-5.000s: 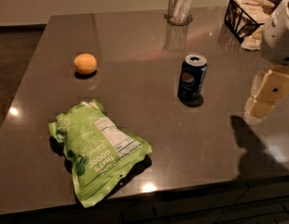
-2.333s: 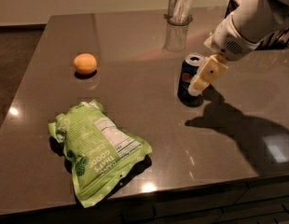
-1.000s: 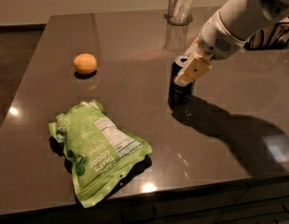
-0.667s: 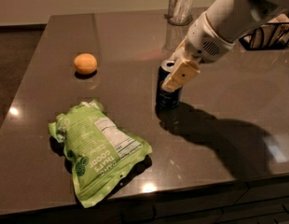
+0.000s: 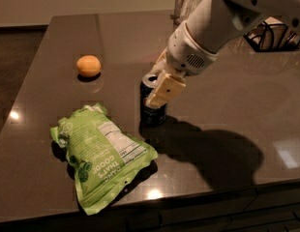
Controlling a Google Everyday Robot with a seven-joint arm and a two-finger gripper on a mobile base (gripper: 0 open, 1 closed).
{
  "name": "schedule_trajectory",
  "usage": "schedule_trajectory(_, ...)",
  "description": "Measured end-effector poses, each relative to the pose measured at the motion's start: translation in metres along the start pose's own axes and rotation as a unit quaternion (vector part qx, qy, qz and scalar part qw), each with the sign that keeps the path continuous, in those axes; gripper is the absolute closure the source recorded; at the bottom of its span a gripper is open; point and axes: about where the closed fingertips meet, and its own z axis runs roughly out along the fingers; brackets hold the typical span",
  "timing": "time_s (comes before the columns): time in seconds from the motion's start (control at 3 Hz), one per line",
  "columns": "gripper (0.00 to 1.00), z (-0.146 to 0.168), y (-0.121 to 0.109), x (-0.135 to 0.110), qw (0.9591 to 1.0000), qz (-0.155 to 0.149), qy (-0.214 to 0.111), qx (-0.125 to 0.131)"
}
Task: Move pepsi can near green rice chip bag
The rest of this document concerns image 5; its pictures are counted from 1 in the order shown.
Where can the black wire basket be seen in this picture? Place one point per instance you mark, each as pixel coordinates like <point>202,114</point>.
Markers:
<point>273,35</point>

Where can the green rice chip bag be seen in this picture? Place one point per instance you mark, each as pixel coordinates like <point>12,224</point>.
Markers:
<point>104,158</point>

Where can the blue pepsi can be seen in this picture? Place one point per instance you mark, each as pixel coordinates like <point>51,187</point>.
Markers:
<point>150,116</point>

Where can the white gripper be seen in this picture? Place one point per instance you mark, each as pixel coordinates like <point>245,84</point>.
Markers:
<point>183,53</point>

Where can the orange fruit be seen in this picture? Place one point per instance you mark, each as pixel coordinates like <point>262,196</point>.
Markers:
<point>88,66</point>

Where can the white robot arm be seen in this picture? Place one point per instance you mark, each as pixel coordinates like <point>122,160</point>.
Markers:
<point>196,42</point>

